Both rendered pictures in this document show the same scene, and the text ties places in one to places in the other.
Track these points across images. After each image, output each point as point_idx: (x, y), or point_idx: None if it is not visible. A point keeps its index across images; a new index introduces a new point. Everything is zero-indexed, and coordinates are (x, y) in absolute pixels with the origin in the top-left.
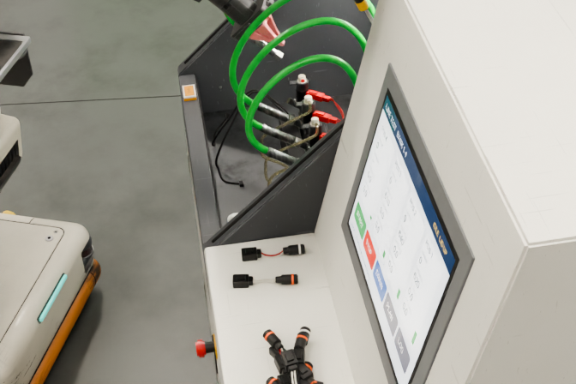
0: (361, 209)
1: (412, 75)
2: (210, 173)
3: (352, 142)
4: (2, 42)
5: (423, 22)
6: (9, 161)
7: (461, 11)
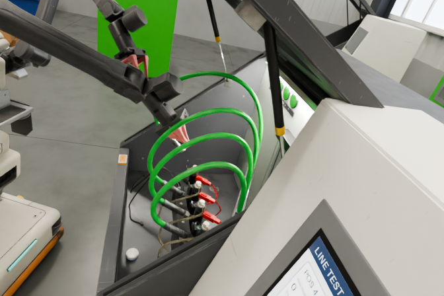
0: None
1: (390, 237)
2: (120, 221)
3: (246, 251)
4: (12, 107)
5: (409, 169)
6: (6, 178)
7: (439, 162)
